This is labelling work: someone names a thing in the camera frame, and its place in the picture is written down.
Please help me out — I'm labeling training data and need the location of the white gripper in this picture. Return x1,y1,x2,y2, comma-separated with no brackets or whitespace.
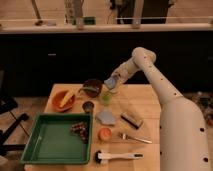
111,65,130,85

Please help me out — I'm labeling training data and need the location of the blue sponge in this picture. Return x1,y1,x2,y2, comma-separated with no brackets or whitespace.
104,76,117,90

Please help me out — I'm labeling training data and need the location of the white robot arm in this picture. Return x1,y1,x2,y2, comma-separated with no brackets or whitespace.
112,47,211,171

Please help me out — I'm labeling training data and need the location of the white paper cup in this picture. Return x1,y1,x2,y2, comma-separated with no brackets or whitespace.
109,86,119,94

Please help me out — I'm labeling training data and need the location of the small dark metal cup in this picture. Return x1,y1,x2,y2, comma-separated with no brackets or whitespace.
82,101,94,114

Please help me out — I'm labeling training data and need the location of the dark brown bowl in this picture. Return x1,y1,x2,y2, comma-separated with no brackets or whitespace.
83,79,102,98

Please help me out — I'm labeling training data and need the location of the green spoon in bowl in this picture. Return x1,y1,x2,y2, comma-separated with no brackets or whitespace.
78,86,98,93

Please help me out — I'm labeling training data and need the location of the light blue cloth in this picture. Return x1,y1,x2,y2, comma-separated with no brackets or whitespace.
96,110,116,125

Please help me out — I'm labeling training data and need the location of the yellow banana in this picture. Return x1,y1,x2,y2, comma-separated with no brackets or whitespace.
60,91,75,108

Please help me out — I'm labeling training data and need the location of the silver fork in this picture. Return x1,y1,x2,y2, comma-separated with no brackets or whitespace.
118,132,152,144

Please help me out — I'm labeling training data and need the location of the orange round fruit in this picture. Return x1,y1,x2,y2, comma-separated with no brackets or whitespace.
98,127,112,141

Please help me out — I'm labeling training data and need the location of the orange bowl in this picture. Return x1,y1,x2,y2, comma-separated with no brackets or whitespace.
52,90,75,112

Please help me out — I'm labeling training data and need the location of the dark grape bunch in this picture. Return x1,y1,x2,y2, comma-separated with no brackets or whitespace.
71,122,88,143

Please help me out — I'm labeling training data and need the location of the green plastic tray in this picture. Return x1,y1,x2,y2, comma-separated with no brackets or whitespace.
21,114,93,165

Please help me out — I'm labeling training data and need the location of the black chair base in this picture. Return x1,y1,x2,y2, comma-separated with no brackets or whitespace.
0,96,30,157

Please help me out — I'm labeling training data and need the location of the white handled dish brush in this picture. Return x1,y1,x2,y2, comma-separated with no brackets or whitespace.
94,151,144,164

